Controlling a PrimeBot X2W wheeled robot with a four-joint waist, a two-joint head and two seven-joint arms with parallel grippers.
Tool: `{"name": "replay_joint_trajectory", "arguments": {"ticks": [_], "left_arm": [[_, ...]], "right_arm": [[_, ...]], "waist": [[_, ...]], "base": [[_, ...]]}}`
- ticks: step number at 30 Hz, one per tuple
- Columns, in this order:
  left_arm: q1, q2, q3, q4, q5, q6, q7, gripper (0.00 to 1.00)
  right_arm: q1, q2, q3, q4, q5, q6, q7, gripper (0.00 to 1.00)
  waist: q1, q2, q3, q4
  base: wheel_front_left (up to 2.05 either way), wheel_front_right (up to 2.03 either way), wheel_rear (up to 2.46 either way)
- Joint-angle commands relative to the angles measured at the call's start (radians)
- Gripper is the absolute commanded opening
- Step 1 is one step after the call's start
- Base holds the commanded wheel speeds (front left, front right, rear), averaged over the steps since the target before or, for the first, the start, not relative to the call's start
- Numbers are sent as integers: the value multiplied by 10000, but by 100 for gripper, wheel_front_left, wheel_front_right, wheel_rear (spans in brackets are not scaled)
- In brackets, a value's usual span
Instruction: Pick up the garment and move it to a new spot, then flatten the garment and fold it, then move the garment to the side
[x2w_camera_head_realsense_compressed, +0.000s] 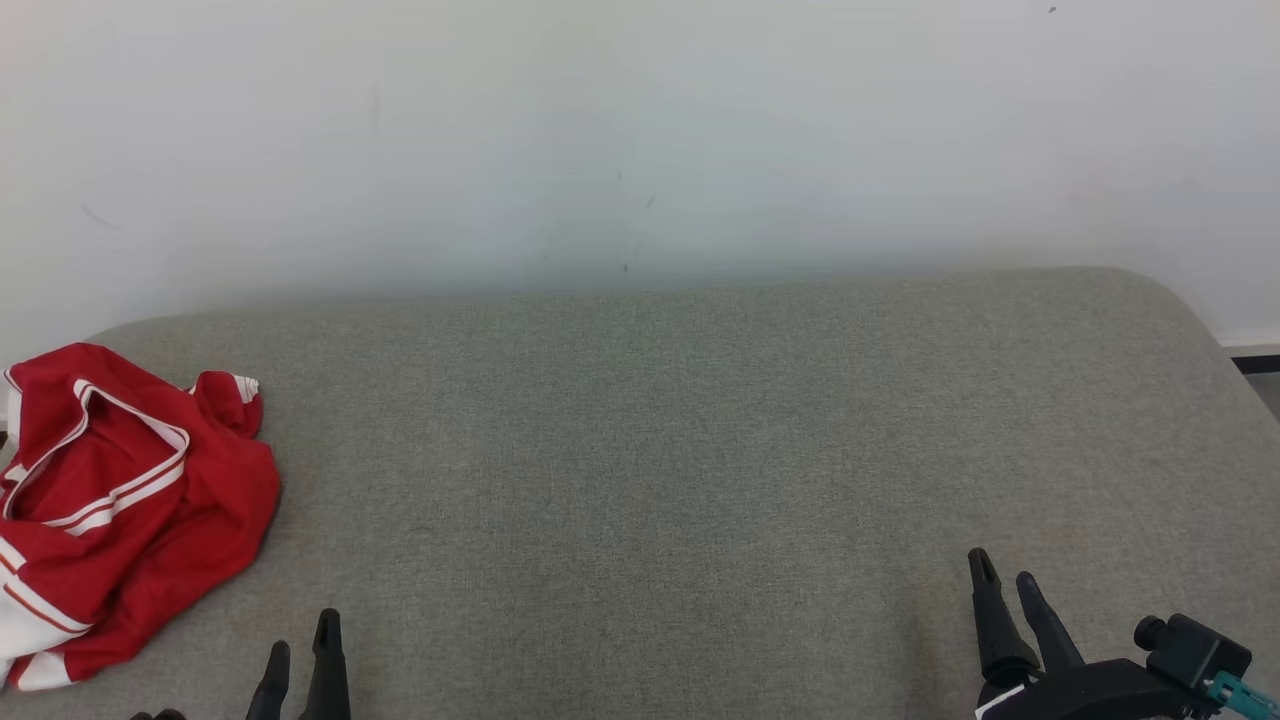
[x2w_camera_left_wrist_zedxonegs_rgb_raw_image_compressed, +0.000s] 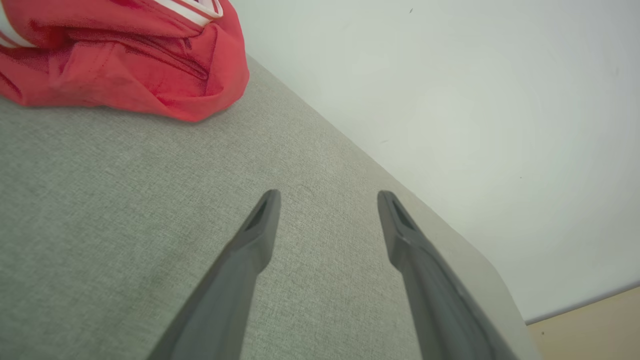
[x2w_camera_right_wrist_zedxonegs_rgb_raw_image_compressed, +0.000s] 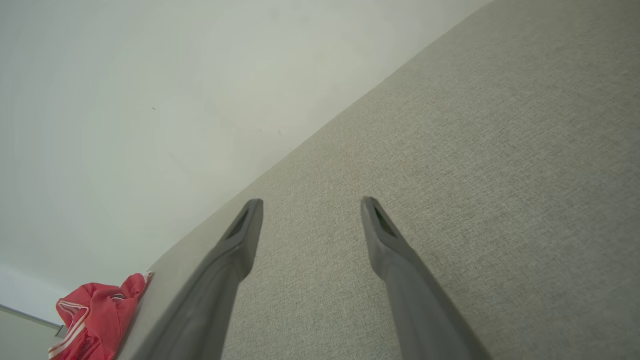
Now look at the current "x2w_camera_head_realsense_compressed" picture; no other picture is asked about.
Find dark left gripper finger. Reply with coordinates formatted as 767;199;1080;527
247;641;291;720
300;608;352;720

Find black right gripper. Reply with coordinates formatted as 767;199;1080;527
967;548;1206;720

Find red jersey shirt white sleeves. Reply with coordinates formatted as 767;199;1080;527
0;343;283;693

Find grey fabric sofa cushion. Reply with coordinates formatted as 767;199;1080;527
0;266;1280;720

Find right cable with teal plug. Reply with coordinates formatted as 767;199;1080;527
1205;672;1280;720

